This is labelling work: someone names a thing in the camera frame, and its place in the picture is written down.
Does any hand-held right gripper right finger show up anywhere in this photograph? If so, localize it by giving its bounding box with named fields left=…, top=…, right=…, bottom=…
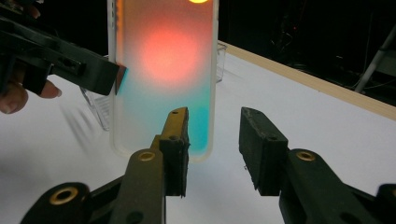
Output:
left=239, top=106, right=381, bottom=224

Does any clear plastic bin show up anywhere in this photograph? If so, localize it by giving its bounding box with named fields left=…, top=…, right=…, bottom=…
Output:
left=78, top=41, right=228, bottom=132

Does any wooden table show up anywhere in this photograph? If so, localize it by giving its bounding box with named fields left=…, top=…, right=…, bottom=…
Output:
left=218, top=40, right=396, bottom=121

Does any white table cover sheet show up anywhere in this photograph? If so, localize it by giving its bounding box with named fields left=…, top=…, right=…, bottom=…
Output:
left=0, top=52, right=396, bottom=224

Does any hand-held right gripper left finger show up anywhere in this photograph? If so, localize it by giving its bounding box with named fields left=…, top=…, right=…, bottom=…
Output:
left=108, top=106, right=191, bottom=224

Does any grey metal stand leg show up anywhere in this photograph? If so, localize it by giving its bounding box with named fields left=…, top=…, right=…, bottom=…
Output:
left=354, top=24, right=396, bottom=94

